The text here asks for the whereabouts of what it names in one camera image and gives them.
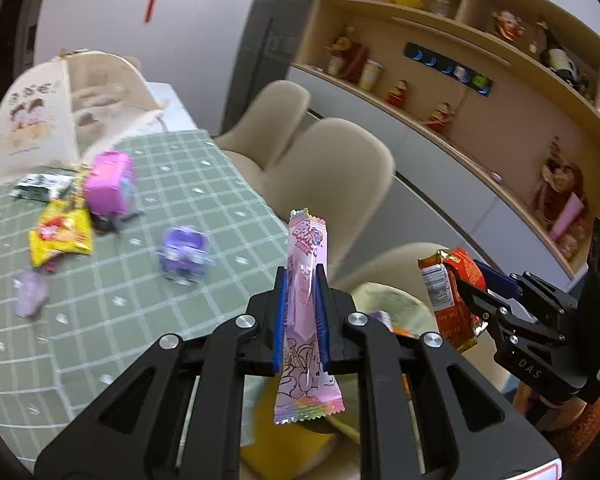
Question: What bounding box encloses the red seated figurine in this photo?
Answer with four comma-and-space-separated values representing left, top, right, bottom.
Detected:
386, 80, 410, 107
426, 102, 453, 133

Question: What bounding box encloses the wooden wall shelf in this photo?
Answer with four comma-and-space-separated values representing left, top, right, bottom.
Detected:
287, 0, 600, 281

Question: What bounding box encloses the flower vase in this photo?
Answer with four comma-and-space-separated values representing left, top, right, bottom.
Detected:
325, 27, 352, 78

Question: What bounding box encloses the white and yellow cup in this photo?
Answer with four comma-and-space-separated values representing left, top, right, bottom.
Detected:
358, 59, 383, 92

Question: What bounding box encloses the grey tall cabinet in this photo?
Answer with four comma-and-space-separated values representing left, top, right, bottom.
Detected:
222, 0, 336, 136

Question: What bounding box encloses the beige chair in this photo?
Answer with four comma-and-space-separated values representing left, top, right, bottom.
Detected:
262, 117, 397, 281
330, 242, 461, 311
215, 80, 312, 171

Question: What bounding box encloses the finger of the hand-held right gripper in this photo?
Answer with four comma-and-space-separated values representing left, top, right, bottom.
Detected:
472, 259, 578, 312
445, 260, 513, 331

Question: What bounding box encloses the red snack wrapper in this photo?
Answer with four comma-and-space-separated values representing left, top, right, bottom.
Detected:
417, 247, 488, 353

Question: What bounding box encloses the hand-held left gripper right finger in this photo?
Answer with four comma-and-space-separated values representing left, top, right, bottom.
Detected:
315, 266, 561, 480

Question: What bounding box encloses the fortune god figurine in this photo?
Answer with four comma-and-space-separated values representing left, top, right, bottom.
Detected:
492, 9, 526, 41

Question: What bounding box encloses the yellow trash bag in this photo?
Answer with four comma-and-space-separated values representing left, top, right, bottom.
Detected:
330, 282, 437, 456

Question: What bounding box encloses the dark wine bottle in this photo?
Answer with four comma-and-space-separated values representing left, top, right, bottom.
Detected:
535, 22, 581, 83

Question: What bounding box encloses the person's right forearm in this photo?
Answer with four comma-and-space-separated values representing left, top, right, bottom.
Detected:
511, 385, 600, 466

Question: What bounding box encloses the pink toy box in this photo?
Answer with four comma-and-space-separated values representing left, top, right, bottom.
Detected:
83, 152, 146, 233

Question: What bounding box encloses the green checkered tablecloth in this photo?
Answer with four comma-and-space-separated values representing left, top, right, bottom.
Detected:
0, 130, 291, 461

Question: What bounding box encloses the purple toy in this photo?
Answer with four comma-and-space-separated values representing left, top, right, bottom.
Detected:
157, 226, 215, 286

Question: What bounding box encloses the yellow seat cushion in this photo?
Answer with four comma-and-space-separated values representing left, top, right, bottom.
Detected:
240, 375, 341, 478

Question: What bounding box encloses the black power strip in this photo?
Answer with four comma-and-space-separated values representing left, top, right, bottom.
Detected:
404, 42, 493, 97

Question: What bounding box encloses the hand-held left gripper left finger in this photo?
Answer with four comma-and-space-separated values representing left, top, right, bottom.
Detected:
34, 266, 287, 480

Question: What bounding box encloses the green and white packet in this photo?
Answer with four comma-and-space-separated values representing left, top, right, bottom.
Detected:
9, 171, 75, 203

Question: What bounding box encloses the pale purple wrapper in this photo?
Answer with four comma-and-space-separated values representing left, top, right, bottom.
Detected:
14, 270, 50, 318

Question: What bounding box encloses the pink candy wrapper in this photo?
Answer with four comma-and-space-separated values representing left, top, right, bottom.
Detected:
274, 208, 345, 426

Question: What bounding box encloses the beige mesh food cover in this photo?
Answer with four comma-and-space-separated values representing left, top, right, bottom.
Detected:
0, 50, 163, 188

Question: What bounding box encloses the yellow snack packet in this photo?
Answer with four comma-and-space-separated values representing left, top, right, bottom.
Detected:
28, 200, 93, 268

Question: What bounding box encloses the doll bouquet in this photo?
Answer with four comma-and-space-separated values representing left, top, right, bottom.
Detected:
532, 137, 593, 261

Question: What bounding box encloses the dark red bag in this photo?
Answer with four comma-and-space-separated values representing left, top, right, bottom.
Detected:
347, 42, 370, 83

